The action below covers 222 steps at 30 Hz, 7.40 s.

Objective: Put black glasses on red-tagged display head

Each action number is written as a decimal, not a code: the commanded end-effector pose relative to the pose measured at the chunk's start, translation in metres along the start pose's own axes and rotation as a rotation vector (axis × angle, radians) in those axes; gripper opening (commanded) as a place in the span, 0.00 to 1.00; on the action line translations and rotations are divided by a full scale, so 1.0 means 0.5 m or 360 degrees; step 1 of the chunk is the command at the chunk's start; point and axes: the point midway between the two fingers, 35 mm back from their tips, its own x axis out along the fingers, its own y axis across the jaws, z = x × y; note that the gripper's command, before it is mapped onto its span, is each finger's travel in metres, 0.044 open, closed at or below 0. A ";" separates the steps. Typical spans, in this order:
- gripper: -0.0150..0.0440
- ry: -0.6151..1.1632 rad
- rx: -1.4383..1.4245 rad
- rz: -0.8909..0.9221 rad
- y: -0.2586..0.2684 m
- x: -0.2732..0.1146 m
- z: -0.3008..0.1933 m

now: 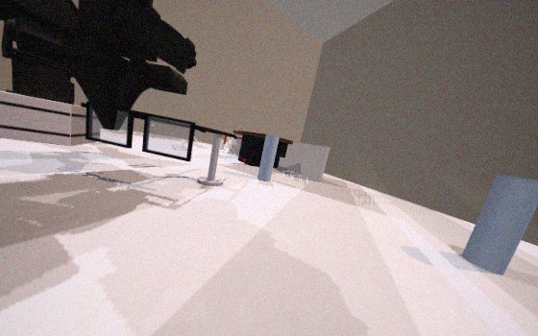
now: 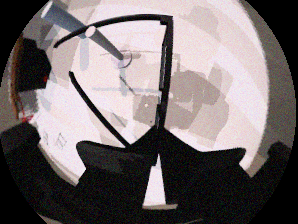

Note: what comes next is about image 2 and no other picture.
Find grey post on round base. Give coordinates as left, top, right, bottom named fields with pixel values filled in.
left=85, top=26, right=132, bottom=68

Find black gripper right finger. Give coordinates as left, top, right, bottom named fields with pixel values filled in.
left=160, top=127, right=246, bottom=205

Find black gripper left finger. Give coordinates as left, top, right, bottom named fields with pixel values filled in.
left=76, top=125, right=157, bottom=204

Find black glasses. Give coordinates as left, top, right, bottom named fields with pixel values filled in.
left=53, top=14, right=174, bottom=167

